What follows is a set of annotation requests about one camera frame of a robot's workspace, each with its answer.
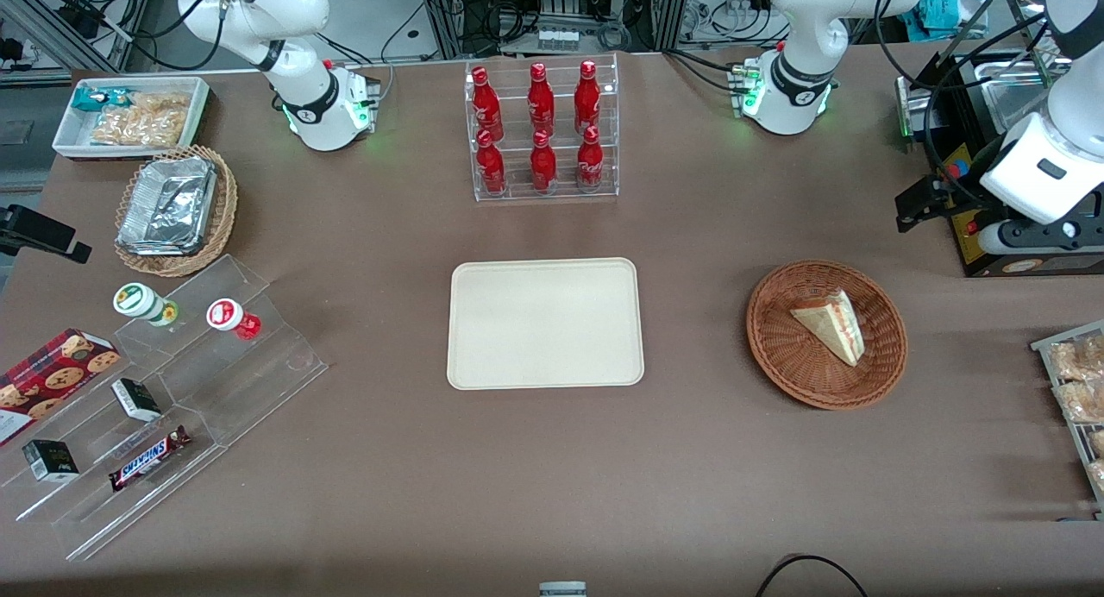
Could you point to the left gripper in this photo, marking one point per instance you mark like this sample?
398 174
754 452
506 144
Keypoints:
944 192

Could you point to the triangular sandwich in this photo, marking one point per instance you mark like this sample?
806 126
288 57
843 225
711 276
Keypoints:
832 325

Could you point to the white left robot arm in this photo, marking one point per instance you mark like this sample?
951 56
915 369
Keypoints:
802 28

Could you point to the tray of packaged pastries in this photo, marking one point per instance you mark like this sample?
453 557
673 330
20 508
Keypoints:
1056 407

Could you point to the round brown wicker basket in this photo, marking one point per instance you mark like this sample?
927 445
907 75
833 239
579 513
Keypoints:
798 368

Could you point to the beige plastic tray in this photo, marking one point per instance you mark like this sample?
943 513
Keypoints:
545 323

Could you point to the oval tan wicker basket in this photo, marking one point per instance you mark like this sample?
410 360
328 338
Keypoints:
226 209

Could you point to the black food warmer machine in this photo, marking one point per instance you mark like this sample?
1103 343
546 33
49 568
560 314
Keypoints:
962 161

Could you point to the steel food pan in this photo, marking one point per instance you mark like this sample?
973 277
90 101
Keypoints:
1013 105

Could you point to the clear bag of pastry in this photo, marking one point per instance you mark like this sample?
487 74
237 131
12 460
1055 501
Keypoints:
1082 401
1078 360

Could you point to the teal plastic bag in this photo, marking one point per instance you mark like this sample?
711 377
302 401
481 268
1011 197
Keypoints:
944 15

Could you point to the red cola bottle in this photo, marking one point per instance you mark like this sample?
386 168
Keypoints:
587 98
492 167
590 161
543 166
486 105
541 101

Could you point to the clear acrylic bottle rack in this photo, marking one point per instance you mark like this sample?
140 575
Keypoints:
517 187

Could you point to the clear acrylic stepped display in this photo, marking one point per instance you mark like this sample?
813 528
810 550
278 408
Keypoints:
241 390

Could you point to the red capped small jar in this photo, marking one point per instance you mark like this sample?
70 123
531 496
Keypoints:
226 314

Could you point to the stacked aluminium foil containers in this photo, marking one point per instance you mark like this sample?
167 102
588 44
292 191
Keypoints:
168 207

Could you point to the clear bag of crackers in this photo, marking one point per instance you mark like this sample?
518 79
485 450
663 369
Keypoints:
142 121

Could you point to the green capped small jar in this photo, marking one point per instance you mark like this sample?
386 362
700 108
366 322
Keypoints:
136 300

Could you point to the small black box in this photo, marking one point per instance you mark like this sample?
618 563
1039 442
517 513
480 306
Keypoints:
50 461
136 399

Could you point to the Snickers chocolate bar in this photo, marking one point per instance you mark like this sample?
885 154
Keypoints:
148 459

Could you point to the teal snack packet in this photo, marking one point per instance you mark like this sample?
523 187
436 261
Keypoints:
90 98

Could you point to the white rectangular snack bin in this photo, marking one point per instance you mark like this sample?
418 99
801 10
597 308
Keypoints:
69 140

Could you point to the red plaid cookie box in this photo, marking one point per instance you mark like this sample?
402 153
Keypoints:
52 381

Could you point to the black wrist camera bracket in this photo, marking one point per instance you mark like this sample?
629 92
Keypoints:
921 202

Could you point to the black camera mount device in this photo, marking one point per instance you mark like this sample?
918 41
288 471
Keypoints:
34 230

